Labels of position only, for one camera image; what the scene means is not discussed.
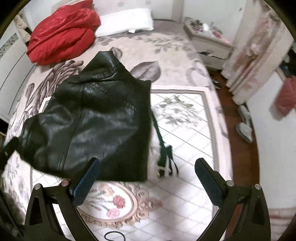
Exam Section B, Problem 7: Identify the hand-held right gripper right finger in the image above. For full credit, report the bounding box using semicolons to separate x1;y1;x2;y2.
195;158;271;241

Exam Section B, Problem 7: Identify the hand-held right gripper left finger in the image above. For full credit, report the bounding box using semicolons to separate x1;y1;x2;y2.
24;157;102;241

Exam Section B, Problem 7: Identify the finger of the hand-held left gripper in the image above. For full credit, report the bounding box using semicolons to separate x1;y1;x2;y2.
0;137;21;166

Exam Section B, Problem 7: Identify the black leather jacket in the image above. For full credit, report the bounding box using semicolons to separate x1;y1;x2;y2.
20;51;152;182

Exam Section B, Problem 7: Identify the white quilted mat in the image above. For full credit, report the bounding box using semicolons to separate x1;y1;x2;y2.
30;86;228;241

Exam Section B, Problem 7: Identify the dark zippered cloth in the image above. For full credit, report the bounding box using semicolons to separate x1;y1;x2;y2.
0;183;26;241

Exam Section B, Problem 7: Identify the white wardrobe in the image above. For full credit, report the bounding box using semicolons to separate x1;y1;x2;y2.
0;11;37;126

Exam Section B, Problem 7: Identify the pink folded blanket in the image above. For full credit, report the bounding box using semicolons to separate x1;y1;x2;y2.
269;207;294;241

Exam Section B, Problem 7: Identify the red padded jacket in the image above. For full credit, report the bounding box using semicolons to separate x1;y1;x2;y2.
275;76;296;116

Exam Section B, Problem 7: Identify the beige hanging coat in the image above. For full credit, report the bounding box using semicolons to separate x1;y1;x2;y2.
14;14;31;42

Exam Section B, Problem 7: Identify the red quilt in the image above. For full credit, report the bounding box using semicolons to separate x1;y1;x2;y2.
26;0;101;66

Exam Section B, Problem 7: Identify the pink floral curtain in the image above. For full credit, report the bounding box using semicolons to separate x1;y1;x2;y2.
221;0;292;105

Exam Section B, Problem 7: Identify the white nightstand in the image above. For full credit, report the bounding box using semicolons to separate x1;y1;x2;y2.
184;17;234;71

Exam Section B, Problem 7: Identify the floral blanket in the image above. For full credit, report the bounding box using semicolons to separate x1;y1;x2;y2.
0;20;232;209

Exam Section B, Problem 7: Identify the nightstand clutter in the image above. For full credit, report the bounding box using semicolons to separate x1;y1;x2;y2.
187;19;232;44

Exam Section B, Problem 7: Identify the white pillow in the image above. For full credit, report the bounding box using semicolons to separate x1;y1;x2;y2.
95;8;155;37

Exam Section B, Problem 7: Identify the bed with beige headboard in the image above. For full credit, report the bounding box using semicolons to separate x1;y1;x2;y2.
0;0;232;241

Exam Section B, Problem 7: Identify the black cable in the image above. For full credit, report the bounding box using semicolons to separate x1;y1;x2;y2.
104;231;126;241

